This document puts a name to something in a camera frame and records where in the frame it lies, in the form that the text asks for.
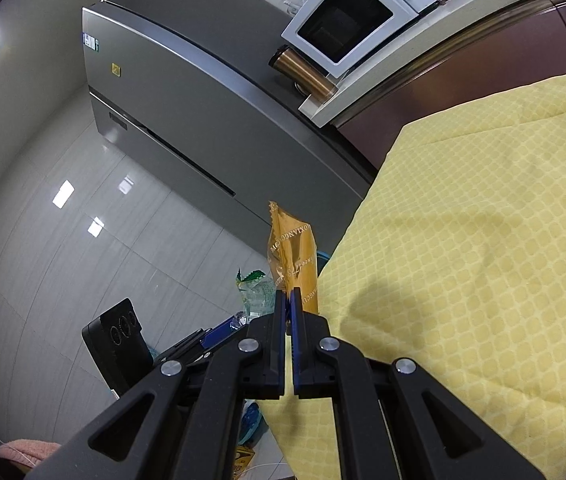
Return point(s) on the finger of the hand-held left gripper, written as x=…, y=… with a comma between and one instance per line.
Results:
x=220, y=332

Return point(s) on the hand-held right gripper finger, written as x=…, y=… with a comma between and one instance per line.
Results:
x=283, y=320
x=294, y=330

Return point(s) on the green-edged clear wrapper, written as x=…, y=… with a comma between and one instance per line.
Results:
x=258, y=295

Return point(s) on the gold snack bag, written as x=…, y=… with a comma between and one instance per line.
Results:
x=293, y=255

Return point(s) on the yellow cardboard box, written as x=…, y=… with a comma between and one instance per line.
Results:
x=244, y=460

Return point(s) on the pink cloth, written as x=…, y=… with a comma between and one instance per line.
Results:
x=25, y=452

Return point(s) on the grey refrigerator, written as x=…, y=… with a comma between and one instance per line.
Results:
x=188, y=110

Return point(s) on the copper thermos flask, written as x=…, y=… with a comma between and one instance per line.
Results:
x=303, y=72

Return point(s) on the white microwave oven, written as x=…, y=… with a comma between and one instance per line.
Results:
x=343, y=20

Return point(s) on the kitchen counter with brown cabinets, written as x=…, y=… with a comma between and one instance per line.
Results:
x=488, y=45

